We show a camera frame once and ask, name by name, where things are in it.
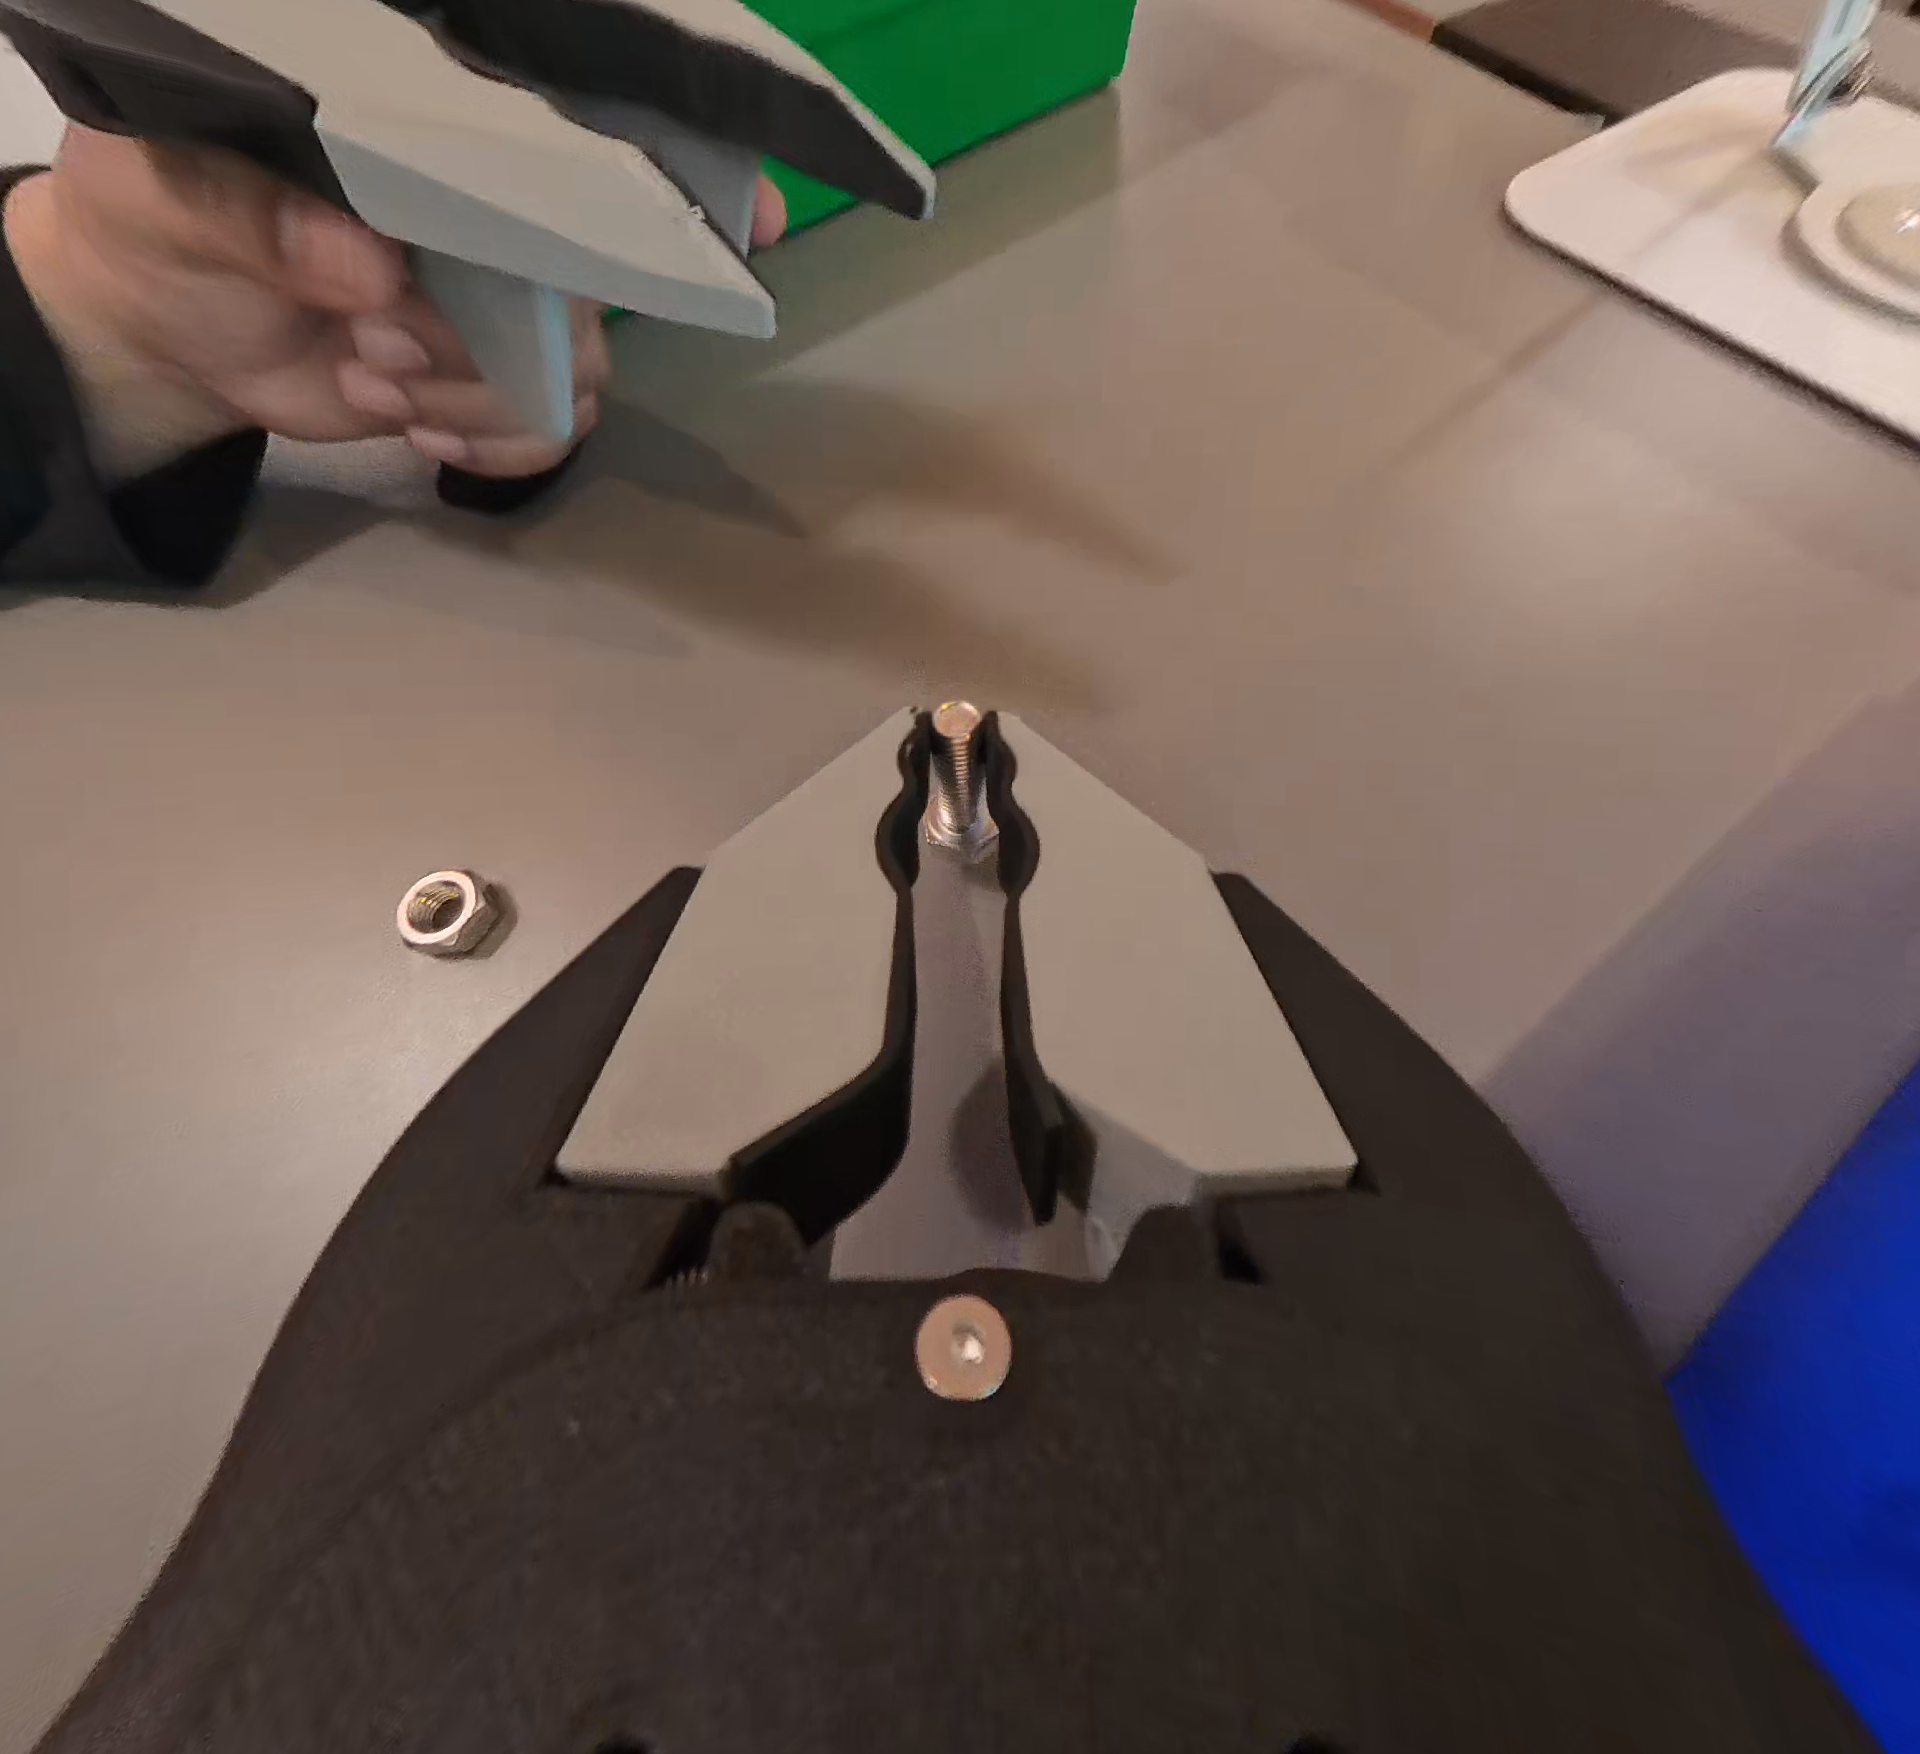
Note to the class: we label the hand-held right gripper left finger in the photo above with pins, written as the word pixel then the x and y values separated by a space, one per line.
pixel 734 1018

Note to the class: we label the blue plastic bin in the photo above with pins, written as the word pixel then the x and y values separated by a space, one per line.
pixel 1829 1410

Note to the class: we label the white document stand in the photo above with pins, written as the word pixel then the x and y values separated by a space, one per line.
pixel 1650 180

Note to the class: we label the steel bolt with nut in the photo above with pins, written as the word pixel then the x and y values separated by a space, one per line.
pixel 464 936

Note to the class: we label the person's left hand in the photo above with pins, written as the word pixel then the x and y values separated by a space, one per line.
pixel 210 299

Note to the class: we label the black flat desk plate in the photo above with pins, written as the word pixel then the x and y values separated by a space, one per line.
pixel 1589 37

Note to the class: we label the steel hex bolt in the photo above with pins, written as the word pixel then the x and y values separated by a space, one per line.
pixel 957 778

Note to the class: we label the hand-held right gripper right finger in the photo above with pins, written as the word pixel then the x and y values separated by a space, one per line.
pixel 1184 1018

